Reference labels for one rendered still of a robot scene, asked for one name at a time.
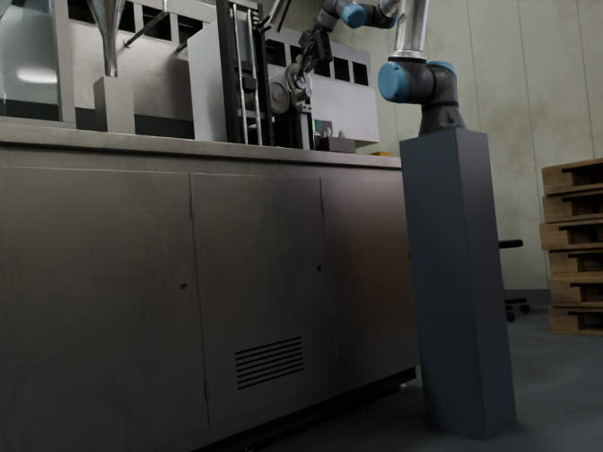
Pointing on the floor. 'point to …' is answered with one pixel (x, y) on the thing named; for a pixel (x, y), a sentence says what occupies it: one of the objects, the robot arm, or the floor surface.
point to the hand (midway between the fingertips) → (303, 73)
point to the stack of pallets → (574, 245)
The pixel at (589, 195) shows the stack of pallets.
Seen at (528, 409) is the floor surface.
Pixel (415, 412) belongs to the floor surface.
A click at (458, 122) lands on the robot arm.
